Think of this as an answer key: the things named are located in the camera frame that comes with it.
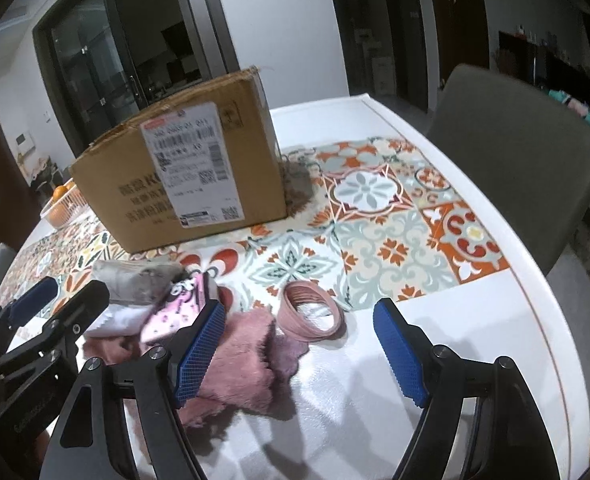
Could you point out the grey cloth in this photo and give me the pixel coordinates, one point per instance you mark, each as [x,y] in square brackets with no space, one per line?
[130,280]

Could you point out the cardboard box with white label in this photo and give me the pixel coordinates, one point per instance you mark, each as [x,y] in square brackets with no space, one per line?
[125,185]

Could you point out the dark wooden double door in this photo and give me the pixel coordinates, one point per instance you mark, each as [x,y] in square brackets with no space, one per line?
[457,20]

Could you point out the dark cabinet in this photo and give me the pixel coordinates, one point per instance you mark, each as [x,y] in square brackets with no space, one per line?
[545,65]

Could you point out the pink ribbed hair band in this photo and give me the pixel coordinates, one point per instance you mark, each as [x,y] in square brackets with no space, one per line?
[287,322]

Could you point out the large grey dining chair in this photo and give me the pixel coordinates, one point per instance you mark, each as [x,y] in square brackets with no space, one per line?
[515,155]

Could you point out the stacked cardboard boxes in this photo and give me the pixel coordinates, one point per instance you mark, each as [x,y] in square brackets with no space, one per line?
[377,67]

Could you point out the pink patterned sock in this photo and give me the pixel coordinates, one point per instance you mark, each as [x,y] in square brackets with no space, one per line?
[175,312]

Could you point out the orange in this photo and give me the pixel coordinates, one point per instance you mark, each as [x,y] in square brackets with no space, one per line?
[60,192]
[71,186]

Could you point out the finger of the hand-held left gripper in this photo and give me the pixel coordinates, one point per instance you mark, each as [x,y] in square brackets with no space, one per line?
[77,312]
[32,301]

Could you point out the white storage cart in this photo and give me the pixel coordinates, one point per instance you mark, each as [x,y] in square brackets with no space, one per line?
[40,172]

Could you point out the pile of colourful clothes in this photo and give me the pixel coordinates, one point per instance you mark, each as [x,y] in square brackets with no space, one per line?
[572,105]

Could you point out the dark hallway door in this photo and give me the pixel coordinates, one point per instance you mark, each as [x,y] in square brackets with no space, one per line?
[405,30]

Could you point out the pink fluffy cloth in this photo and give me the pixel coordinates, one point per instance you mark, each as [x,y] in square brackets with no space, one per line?
[245,360]

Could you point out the glass sliding door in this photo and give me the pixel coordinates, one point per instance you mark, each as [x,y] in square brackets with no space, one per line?
[125,50]

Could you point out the patterned tile table mat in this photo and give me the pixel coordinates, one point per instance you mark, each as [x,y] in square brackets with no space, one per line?
[390,220]

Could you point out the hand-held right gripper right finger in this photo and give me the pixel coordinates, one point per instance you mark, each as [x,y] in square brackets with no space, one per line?
[400,355]

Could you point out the white wall intercom panel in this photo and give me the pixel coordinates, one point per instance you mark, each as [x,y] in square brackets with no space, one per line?
[24,139]

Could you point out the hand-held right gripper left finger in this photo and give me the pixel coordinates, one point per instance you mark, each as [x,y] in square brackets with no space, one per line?
[200,355]

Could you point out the white cloth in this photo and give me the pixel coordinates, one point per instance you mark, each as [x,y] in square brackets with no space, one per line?
[120,322]

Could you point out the white fruit basket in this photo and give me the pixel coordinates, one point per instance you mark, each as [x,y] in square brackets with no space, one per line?
[62,207]

